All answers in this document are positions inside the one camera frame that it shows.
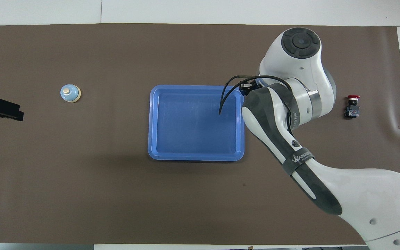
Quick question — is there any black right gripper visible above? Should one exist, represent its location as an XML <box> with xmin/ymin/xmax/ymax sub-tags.
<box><xmin>240</xmin><ymin>82</ymin><xmax>257</xmax><ymax>95</ymax></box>

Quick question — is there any red push button switch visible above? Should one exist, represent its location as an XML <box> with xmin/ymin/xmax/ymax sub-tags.
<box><xmin>345</xmin><ymin>94</ymin><xmax>361</xmax><ymax>118</ymax></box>

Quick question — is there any light blue desk bell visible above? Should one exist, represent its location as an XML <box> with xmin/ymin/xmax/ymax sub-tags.
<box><xmin>60</xmin><ymin>84</ymin><xmax>81</xmax><ymax>103</ymax></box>

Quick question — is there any blue plastic tray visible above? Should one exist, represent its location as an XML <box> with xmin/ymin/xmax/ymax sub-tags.
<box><xmin>148</xmin><ymin>85</ymin><xmax>245</xmax><ymax>161</ymax></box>

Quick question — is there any brown table mat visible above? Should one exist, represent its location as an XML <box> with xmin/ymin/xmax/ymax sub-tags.
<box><xmin>0</xmin><ymin>23</ymin><xmax>400</xmax><ymax>245</ymax></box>

